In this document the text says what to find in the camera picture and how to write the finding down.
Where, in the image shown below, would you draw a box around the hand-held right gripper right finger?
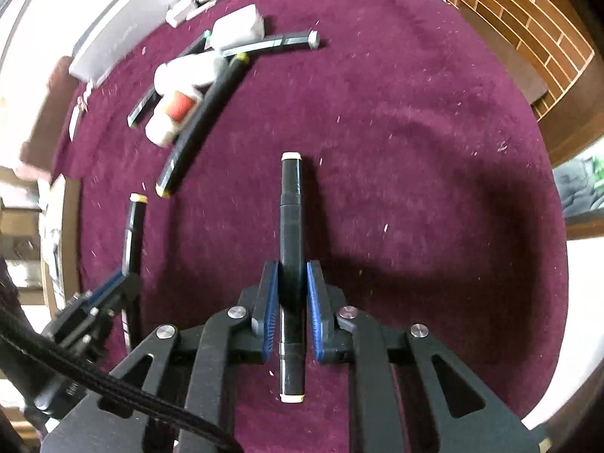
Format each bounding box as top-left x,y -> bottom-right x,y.
306,260 -> 541,453

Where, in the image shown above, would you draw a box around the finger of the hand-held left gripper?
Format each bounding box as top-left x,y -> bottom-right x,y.
89,272 -> 143,316

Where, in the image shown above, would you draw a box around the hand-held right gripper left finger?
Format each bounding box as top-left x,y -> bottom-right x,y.
40,259 -> 282,453

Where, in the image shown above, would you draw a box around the black marker cream caps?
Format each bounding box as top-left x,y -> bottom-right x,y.
279,152 -> 307,404
121,193 -> 148,347

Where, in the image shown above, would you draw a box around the brown chair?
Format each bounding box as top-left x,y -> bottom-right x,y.
18,55 -> 82,183

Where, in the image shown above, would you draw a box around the white bottle red label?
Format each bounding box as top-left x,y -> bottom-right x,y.
144,86 -> 205,147

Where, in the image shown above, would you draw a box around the black marker yellow caps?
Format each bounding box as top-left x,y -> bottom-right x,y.
155,52 -> 251,199

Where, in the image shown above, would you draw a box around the black marker green cap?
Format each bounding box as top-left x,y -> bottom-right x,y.
127,32 -> 214,129

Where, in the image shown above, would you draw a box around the white bottle green label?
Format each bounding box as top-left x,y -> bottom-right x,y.
153,52 -> 228,96

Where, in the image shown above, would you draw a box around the grey flat box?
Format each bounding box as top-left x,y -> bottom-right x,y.
68,0 -> 176,88

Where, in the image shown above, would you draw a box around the black marker grey cap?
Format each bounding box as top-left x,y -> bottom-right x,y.
221,30 -> 322,60

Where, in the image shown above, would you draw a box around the white charger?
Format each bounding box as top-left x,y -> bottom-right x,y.
165,0 -> 200,28

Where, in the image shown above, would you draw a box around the white small box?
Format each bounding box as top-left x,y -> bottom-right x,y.
212,4 -> 265,51

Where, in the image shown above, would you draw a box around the black braided cable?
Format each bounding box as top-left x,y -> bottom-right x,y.
0,309 -> 243,453

